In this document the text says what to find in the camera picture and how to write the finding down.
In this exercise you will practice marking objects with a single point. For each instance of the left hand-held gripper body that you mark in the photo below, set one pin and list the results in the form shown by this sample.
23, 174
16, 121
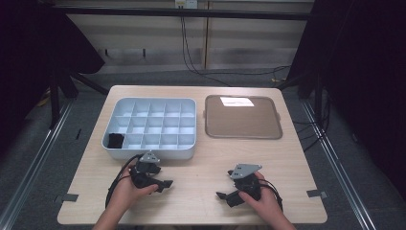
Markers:
143, 175

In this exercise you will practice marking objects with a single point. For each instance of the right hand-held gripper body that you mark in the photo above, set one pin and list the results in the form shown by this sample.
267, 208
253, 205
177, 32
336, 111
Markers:
249, 185

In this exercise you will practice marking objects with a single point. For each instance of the black sock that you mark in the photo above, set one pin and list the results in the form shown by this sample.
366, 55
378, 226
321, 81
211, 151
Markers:
115, 141

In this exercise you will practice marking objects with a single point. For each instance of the light blue compartment box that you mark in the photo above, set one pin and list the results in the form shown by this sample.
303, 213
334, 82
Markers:
153, 127

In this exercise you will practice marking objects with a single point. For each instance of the person's right hand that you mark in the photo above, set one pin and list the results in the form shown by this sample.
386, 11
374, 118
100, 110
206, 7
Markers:
266, 202

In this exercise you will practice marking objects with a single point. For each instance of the person's left hand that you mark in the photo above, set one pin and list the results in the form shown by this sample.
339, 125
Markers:
127, 196

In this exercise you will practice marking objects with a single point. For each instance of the brown tray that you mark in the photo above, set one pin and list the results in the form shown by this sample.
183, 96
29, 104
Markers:
242, 123

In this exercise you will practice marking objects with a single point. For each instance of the grey tape strip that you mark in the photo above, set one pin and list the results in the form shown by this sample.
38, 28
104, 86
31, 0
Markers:
316, 193
67, 198

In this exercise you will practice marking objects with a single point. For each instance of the small black floor object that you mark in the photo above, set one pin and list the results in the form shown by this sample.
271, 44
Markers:
78, 134

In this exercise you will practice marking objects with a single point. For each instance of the black stand legs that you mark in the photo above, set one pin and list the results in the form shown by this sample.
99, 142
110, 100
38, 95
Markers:
306, 86
65, 86

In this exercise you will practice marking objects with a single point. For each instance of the black curtain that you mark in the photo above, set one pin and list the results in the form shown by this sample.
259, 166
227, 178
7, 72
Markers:
367, 80
38, 57

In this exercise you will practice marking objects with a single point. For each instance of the black horizontal bar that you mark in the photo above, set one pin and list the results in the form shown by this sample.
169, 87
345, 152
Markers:
159, 12

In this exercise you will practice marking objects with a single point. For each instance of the white power outlet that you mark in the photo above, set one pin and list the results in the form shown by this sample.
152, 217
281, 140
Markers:
186, 4

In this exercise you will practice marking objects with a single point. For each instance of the metal floor rail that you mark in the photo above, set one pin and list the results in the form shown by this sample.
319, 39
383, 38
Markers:
338, 169
35, 163

